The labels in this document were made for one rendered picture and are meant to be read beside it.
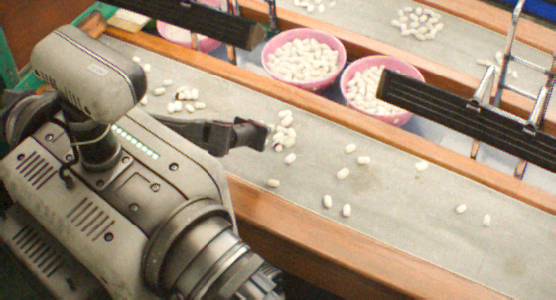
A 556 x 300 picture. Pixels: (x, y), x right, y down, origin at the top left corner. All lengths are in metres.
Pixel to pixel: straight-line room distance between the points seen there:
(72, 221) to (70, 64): 0.22
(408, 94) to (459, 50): 0.71
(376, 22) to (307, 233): 0.90
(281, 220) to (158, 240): 0.86
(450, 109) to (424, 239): 0.37
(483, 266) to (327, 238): 0.42
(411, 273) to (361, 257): 0.13
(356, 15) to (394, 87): 0.80
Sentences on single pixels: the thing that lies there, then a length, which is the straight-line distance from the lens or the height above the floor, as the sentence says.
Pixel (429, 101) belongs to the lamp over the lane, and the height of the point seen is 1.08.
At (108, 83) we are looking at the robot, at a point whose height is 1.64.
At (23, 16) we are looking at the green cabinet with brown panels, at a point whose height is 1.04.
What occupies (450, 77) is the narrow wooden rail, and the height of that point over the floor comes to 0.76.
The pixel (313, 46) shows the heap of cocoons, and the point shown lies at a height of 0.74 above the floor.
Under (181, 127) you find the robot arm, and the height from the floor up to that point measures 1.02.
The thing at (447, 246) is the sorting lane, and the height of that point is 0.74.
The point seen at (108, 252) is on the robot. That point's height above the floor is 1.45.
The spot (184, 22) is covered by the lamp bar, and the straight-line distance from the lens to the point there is 1.81.
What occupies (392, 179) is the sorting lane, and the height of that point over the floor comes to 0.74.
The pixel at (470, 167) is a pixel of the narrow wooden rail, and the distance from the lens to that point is 1.83.
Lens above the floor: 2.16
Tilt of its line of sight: 49 degrees down
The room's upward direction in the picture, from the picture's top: 5 degrees counter-clockwise
